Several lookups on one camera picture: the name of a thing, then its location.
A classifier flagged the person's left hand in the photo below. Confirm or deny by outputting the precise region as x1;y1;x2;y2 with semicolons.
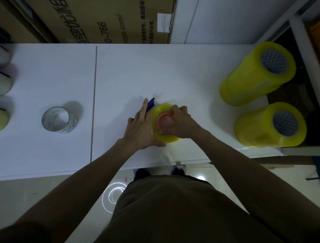
117;98;167;151

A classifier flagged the person's left forearm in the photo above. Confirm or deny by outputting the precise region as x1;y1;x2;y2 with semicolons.
0;139;137;243

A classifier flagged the white paper label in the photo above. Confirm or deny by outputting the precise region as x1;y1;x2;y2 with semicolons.
157;13;173;33

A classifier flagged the large yellow tape roll stack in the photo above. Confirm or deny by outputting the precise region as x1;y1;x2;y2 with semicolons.
233;102;307;148
219;42;297;107

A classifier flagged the orange blue tape dispenser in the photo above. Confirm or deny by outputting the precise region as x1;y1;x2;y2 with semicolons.
146;97;176;132

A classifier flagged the person's dark shirt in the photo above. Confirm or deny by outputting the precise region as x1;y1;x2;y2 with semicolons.
94;174;285;243

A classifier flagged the white shelf frame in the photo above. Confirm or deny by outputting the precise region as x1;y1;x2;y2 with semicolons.
255;0;320;105

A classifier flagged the person's right hand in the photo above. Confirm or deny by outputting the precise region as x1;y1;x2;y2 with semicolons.
159;105;203;140

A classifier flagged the person's dark shoe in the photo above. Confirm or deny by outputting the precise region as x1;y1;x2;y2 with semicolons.
134;168;152;182
171;165;187;176

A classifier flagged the yellow packing tape roll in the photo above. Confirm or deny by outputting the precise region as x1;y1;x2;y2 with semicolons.
152;104;181;143

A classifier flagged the brown printed cardboard box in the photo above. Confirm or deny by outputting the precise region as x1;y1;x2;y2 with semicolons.
24;0;177;44

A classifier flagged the white flat panel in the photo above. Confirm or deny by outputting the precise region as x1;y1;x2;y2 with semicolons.
170;0;298;45

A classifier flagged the clear thin tape roll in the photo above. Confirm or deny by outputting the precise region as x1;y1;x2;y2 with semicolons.
41;106;78;134

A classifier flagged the person's right forearm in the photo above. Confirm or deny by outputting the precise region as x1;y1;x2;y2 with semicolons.
192;129;320;243

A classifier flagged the pale tape roll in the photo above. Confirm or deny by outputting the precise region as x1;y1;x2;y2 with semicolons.
0;71;13;96
0;108;11;131

